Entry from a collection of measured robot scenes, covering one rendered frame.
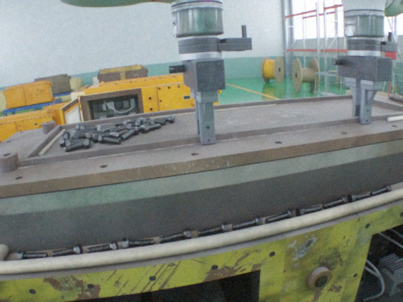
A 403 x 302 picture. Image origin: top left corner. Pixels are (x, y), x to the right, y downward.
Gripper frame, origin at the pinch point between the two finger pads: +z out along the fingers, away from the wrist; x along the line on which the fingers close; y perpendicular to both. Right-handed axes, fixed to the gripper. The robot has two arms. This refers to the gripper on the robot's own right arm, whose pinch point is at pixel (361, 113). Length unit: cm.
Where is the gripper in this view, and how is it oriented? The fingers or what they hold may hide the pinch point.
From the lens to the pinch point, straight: 71.8
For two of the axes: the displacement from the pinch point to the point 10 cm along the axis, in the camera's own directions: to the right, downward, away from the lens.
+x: 2.1, 3.0, -9.3
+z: 0.7, 9.4, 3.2
